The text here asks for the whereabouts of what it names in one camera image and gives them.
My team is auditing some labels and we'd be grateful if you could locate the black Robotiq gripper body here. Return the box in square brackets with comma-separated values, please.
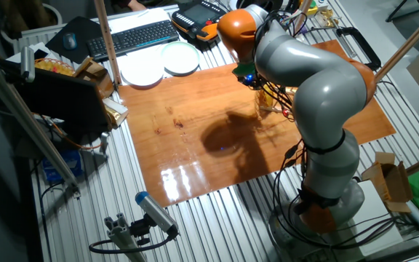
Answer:
[239, 72, 268, 91]

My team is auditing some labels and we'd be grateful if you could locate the person bare forearm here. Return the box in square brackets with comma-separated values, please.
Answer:
[127, 0, 148, 12]

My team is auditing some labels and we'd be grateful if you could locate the glossy wooden board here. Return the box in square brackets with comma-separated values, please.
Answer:
[117, 39, 397, 208]

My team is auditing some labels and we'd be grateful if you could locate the pale green plate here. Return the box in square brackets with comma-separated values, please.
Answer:
[159, 41, 201, 76]

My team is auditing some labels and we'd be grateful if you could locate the black orange teach pendant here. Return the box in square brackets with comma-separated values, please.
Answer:
[171, 0, 228, 41]

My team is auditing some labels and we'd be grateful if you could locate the yellow green button box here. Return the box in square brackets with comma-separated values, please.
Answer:
[303, 0, 319, 16]

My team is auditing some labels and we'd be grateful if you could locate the brass fitting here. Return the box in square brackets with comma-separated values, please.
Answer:
[318, 9, 336, 28]

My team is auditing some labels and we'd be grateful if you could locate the white plate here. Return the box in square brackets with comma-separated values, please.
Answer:
[120, 54, 165, 87]

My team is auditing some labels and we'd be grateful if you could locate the black computer keyboard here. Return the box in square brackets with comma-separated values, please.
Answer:
[86, 19, 180, 62]

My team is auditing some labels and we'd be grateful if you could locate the white paper sheet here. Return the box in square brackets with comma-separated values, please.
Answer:
[106, 7, 170, 34]

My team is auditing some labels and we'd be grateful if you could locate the gold foil packet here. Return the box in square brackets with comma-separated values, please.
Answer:
[102, 97, 129, 128]

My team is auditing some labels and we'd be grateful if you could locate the small wooden box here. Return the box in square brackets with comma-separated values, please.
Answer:
[73, 57, 115, 99]

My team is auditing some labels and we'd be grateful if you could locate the small metal clamp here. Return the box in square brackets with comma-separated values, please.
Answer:
[98, 131, 111, 157]

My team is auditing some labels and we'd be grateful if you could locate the open cardboard box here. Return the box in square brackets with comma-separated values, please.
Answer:
[361, 151, 414, 214]

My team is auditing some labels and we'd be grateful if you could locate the black mouse pad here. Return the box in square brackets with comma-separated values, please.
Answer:
[44, 15, 105, 65]

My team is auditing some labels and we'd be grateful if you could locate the black office chair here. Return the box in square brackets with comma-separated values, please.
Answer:
[386, 0, 419, 23]

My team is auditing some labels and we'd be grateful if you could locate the grey computer mouse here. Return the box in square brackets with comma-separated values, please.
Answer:
[63, 32, 78, 51]

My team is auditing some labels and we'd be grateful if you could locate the black monitor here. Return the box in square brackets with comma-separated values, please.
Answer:
[12, 67, 113, 134]

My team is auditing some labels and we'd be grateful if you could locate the yellow basket with fruit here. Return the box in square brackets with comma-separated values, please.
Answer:
[33, 57, 76, 76]

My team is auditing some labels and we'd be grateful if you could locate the short aluminium profile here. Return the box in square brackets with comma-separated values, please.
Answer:
[103, 213, 148, 262]

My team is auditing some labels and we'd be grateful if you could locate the blue packet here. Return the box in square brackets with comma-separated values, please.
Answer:
[41, 148, 84, 183]

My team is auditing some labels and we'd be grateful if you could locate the black flat bar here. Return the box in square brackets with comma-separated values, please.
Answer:
[362, 239, 419, 262]

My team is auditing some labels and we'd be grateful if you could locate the black metal handle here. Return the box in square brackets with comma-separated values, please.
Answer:
[335, 26, 382, 72]

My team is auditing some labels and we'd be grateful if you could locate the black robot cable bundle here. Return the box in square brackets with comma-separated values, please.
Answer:
[267, 140, 409, 252]

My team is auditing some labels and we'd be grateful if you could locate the silver camera with blue end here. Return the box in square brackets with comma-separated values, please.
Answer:
[135, 191, 180, 237]

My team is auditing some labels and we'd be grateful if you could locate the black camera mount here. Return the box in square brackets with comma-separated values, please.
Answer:
[129, 213, 153, 247]

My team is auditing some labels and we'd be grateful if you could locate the orange cable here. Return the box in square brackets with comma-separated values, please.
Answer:
[51, 118, 103, 151]

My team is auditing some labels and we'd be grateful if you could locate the black camera cable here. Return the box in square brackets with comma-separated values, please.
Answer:
[88, 225, 180, 255]

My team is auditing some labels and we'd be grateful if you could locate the silver camera on beam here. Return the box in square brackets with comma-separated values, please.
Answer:
[20, 45, 36, 83]

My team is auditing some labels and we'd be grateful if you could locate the aluminium frame beam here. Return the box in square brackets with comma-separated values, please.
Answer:
[0, 49, 81, 197]

